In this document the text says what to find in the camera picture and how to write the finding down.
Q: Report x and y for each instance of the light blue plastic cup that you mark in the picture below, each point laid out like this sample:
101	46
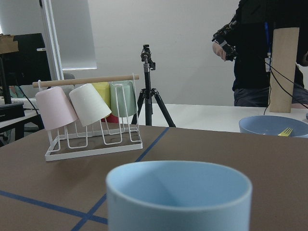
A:
178	196

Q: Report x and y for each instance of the blue bowl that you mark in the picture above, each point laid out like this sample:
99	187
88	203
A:
272	125

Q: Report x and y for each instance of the green cup on rack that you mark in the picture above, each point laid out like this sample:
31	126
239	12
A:
122	96

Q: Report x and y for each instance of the red cylinder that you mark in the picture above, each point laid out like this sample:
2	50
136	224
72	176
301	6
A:
111	119

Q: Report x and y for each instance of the yellow cup on rack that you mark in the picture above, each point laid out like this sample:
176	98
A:
103	88

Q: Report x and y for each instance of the white cup on rack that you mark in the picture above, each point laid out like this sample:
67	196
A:
88	104

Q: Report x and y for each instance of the pink cup on rack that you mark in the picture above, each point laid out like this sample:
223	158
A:
55	108

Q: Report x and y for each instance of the standing person in black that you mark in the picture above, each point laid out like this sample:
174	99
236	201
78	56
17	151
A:
252	42

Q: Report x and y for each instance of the black monitor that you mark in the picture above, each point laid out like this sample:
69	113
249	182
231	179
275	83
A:
23	60

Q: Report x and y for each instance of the yellow plastic fork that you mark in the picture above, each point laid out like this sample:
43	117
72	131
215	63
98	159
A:
286	132

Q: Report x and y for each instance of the wooden upright board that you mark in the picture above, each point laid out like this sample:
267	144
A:
284	51

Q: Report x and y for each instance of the white wire cup rack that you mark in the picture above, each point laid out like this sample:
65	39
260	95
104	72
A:
74	140

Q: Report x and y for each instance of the black camera tripod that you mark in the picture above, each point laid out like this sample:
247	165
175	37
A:
147	93

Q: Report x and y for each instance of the aluminium frame post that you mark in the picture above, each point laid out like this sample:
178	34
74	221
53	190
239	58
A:
51	41

